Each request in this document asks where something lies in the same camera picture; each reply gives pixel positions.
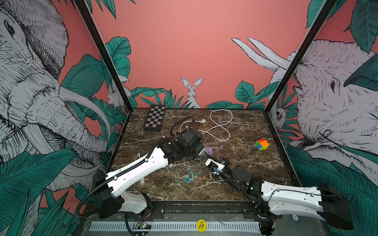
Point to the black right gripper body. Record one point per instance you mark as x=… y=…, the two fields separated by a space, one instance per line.
x=229 y=177

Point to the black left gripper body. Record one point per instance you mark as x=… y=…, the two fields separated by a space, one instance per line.
x=191 y=154

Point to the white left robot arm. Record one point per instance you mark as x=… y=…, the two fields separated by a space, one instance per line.
x=109 y=195

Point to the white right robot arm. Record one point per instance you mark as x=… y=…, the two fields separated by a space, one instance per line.
x=270 y=200

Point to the purple power strip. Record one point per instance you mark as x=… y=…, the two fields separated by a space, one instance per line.
x=208 y=150

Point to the black white chessboard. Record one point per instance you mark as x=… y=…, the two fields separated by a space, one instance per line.
x=155 y=118

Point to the colourful puzzle cube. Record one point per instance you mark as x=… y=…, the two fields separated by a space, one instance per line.
x=262 y=144

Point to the yellow round sticker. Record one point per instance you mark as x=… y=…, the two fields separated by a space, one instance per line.
x=201 y=225

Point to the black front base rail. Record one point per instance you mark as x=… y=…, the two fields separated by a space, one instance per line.
x=246 y=209

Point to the white ribbed cable duct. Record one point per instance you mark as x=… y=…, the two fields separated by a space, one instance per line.
x=173 y=226

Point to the black left frame post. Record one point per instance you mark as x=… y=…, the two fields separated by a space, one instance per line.
x=93 y=30

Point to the black frame post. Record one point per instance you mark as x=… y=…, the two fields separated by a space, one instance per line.
x=317 y=24
x=93 y=30

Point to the black right frame post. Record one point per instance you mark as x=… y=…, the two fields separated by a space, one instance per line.
x=317 y=24

